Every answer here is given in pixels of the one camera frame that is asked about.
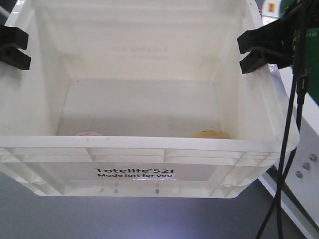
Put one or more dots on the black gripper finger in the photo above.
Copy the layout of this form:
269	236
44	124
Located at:
15	58
258	58
13	37
275	37

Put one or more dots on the yellow toy potato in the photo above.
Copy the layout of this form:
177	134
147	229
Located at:
212	134

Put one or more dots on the pinkish beige toy vegetable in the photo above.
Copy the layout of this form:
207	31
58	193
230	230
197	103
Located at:
88	133

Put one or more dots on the white plastic Totelife crate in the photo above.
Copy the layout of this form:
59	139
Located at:
147	75

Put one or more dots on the green circuit board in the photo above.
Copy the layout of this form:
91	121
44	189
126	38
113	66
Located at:
306	56

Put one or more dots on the white table frame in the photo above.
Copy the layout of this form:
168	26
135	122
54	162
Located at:
300	195

